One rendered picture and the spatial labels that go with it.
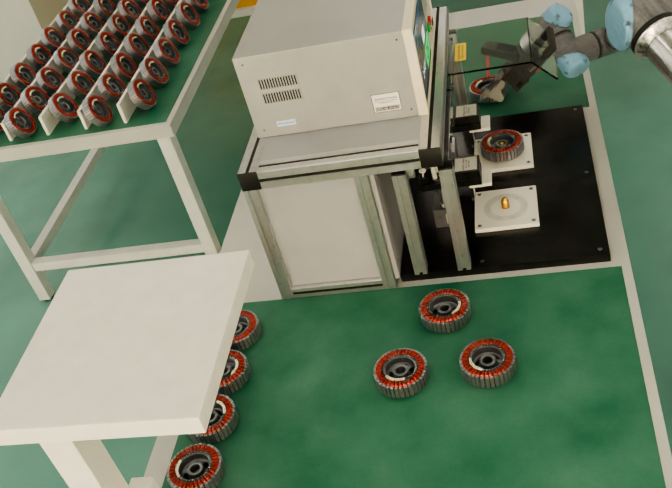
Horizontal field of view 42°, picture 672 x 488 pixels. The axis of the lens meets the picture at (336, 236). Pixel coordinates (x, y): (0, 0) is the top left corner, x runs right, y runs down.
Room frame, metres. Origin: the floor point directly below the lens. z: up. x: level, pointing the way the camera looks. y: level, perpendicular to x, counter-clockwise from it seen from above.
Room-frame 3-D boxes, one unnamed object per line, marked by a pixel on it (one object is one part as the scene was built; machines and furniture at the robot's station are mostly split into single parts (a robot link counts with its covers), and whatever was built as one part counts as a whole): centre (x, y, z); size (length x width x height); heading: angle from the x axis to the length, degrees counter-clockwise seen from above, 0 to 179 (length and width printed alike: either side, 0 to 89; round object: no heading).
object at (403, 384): (1.28, -0.05, 0.77); 0.11 x 0.11 x 0.04
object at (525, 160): (1.93, -0.48, 0.78); 0.15 x 0.15 x 0.01; 73
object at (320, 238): (1.62, 0.03, 0.91); 0.28 x 0.03 x 0.32; 73
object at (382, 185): (1.89, -0.21, 0.92); 0.66 x 0.01 x 0.30; 163
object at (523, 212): (1.70, -0.41, 0.78); 0.15 x 0.15 x 0.01; 73
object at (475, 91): (2.28, -0.56, 0.77); 0.11 x 0.11 x 0.04
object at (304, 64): (1.92, -0.14, 1.22); 0.44 x 0.39 x 0.20; 163
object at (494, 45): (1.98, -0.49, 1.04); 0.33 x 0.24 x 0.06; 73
